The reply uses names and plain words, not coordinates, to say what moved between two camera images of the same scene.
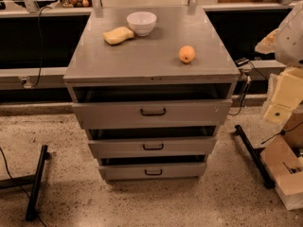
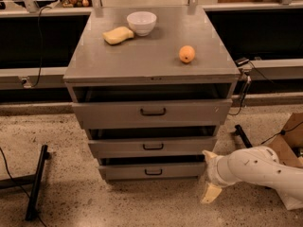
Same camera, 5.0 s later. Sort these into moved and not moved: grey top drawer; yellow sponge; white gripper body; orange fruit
Moved: white gripper body
Not moved: yellow sponge; grey top drawer; orange fruit
